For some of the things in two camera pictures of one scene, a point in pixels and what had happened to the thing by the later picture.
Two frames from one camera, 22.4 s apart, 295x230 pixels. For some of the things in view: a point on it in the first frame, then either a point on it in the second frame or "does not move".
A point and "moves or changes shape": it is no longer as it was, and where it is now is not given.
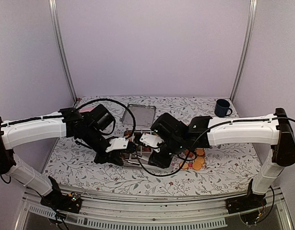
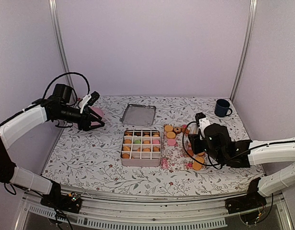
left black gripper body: (109, 157) → (83, 123)
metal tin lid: (143, 115) does not move
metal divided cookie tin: (142, 151) does not move
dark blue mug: (221, 107) does not move
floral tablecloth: (71, 168) does not move
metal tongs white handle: (133, 162) moves or changes shape
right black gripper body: (165, 161) → (197, 148)
